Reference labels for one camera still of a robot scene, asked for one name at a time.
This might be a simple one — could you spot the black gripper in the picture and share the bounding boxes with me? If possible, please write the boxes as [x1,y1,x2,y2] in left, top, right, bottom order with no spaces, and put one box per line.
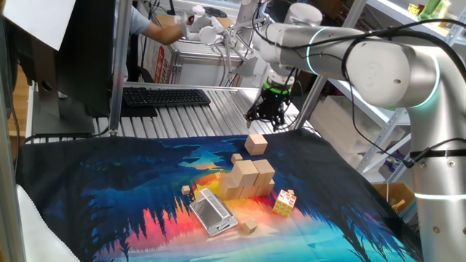
[243,90,291,132]

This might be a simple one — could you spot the person forearm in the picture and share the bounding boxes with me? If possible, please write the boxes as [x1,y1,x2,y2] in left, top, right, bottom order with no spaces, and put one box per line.
[142,22,184,46]

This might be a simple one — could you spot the white foam pieces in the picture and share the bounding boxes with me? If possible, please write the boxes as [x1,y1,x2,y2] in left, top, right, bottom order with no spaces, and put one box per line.
[309,95,376,168]

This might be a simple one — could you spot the Rubik's cube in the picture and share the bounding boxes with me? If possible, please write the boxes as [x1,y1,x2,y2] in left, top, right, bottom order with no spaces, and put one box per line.
[272,188,298,218]

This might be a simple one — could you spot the black keyboard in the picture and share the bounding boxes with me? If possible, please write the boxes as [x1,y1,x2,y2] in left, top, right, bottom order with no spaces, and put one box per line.
[122,87,213,108]

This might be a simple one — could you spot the silver metal mesh holder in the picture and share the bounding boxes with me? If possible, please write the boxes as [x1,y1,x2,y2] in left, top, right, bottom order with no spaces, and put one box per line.
[189,187,239,238]

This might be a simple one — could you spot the black round disc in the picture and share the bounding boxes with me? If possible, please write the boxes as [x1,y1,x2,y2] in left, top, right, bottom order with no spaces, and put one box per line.
[203,6,229,19]

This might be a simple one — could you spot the cardboard box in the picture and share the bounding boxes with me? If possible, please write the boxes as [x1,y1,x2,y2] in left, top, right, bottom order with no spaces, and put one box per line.
[371,181,416,215]

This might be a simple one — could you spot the person in blue shirt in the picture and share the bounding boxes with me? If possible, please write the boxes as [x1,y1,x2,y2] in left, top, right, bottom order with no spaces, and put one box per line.
[114,5,152,79]

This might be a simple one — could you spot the white metal shelf rack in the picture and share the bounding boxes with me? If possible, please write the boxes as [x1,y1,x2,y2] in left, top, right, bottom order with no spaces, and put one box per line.
[293,0,466,223]

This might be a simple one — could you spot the colourful forest print cloth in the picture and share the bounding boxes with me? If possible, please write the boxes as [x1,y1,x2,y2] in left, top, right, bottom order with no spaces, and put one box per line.
[15,127,423,262]

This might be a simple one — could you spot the black computer monitor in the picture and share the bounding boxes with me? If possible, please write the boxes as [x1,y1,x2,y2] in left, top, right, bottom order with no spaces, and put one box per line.
[16,0,117,136]

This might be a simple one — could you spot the green yellow bottles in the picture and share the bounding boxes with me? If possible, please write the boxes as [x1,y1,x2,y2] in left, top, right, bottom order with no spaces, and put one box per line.
[407,0,452,27]

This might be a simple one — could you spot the white paper sheet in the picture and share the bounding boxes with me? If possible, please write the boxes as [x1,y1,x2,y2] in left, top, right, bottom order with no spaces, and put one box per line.
[2,0,77,52]

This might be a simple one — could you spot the green wrist adapter ring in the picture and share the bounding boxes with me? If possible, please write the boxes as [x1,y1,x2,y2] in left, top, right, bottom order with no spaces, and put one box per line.
[263,80,292,97]

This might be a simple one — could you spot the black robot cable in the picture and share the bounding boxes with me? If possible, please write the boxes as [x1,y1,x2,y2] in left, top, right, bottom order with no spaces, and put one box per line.
[245,0,466,170]

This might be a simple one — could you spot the aluminium vertical post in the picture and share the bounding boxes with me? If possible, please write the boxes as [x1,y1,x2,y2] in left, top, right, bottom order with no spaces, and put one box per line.
[108,0,133,138]

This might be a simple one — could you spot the black monitor cable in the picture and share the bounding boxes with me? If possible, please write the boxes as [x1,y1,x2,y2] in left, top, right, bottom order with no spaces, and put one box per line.
[23,125,111,146]

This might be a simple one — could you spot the grey frame post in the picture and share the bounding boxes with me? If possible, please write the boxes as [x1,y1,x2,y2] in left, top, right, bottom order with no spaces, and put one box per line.
[0,72,27,262]

